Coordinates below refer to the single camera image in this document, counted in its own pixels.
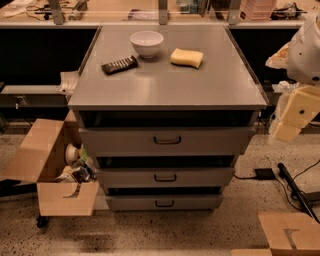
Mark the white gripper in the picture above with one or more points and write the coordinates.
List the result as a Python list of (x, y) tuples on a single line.
[(304, 56)]

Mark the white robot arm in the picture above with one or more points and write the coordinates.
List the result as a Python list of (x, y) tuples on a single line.
[(303, 63)]

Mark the grey drawer cabinet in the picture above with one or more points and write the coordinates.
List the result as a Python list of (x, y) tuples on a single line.
[(222, 92)]

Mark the grey top drawer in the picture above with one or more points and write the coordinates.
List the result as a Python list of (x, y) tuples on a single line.
[(134, 142)]

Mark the open cardboard box left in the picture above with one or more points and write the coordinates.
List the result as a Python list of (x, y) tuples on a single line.
[(40, 159)]

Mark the black rod on floor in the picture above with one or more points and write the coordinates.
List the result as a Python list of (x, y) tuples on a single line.
[(284, 173)]

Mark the black power adapter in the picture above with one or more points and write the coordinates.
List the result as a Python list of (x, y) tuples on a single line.
[(265, 174)]

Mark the yellow sponge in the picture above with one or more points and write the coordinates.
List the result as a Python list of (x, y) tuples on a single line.
[(186, 58)]

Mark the pink plastic container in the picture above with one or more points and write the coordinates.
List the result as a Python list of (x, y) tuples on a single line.
[(256, 10)]

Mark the white bowl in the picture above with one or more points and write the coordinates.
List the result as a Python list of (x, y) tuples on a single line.
[(146, 43)]

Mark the dark snack bar wrapper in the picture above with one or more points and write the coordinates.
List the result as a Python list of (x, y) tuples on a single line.
[(120, 65)]

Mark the white cup in box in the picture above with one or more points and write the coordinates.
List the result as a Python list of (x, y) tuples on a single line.
[(71, 154)]

